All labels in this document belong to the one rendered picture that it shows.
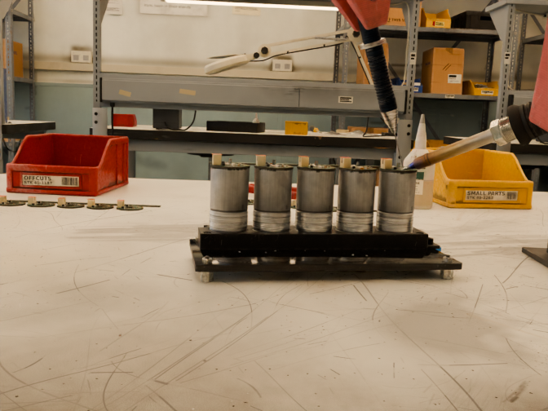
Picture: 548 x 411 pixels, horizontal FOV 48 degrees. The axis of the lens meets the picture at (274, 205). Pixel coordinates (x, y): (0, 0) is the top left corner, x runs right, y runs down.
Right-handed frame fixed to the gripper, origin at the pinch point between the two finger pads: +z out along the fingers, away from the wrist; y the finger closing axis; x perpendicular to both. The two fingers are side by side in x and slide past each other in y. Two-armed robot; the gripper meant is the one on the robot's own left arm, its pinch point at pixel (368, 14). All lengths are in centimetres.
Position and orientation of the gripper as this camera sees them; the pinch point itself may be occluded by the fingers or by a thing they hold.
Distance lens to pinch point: 39.8
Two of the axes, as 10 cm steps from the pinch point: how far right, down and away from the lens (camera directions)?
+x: -8.8, 3.8, -3.0
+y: -3.8, -1.7, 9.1
